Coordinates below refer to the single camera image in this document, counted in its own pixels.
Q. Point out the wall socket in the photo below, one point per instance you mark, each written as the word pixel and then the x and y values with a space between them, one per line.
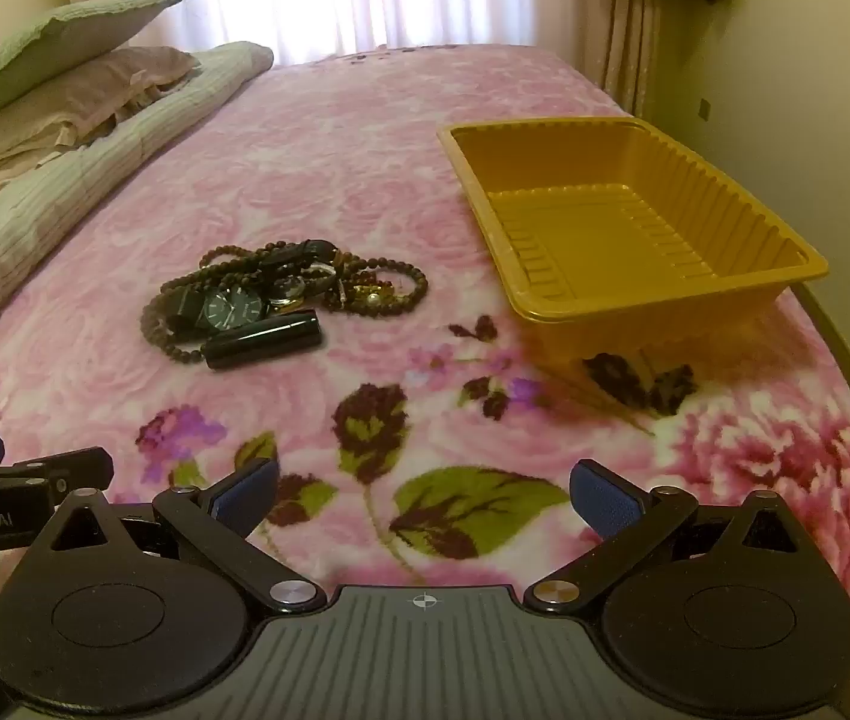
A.
pixel 704 109

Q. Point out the green pillow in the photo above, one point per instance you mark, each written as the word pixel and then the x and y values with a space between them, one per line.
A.
pixel 42 45

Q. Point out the pearl brooch with red beads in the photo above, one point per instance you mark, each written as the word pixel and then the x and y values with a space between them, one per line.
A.
pixel 372 298

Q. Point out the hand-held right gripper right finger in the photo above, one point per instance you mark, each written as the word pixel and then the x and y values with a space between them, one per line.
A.
pixel 605 502

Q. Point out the green striped quilt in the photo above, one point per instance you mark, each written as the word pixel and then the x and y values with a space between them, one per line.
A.
pixel 57 187

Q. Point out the mauve pillow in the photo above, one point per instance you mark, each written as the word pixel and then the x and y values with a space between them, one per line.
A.
pixel 95 82

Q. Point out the pink pleated curtain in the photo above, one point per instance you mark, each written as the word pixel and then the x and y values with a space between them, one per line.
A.
pixel 627 37

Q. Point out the black wristwatch dark dial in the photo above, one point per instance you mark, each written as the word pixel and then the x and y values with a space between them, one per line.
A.
pixel 234 307

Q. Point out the black cylindrical tube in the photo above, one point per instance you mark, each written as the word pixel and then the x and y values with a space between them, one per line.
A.
pixel 260 341

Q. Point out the yellow plastic tray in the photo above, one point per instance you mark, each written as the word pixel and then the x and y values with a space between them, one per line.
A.
pixel 582 210

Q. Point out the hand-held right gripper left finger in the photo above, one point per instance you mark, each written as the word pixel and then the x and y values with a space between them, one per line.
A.
pixel 249 499

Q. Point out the pink floral blanket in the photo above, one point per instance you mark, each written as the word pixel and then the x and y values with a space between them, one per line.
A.
pixel 320 150

